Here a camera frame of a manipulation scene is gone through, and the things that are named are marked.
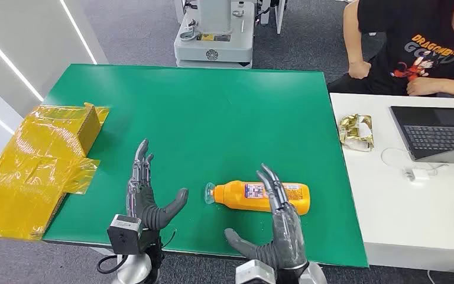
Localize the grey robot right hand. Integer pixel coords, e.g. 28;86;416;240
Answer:
224;163;309;271

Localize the person's right hand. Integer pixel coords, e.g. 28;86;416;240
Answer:
347;60;372;80

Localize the person's left hand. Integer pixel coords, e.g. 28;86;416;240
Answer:
406;76;437;97

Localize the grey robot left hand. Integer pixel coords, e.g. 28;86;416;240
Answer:
126;139;189;232

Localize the orange plastic bottle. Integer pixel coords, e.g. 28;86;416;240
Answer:
204;180;311;216

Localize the dark grey laptop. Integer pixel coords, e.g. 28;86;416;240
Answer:
389;105;454;164

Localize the gold foil wrapper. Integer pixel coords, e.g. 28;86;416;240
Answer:
338;114;375;153

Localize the person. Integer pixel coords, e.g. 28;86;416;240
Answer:
326;0;454;102

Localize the white power adapter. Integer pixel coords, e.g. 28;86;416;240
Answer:
403;167;430;182

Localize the white desk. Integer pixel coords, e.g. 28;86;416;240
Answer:
329;92;454;274

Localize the yellow taped cardboard box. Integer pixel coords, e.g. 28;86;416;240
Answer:
0;102;111;241

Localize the grey wheeled robot machine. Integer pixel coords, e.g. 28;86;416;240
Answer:
173;0;256;70

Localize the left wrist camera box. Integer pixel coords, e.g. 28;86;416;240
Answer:
106;214;145;256

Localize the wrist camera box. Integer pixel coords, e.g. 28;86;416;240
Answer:
235;260;277;284
106;214;145;256

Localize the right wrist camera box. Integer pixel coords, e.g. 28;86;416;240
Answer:
235;260;277;284

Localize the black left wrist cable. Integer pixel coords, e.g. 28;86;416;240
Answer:
96;254;128;275

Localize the thin white cable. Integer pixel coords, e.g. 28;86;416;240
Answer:
380;147;449;177

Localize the white metal frame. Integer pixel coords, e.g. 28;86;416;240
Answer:
258;0;287;36

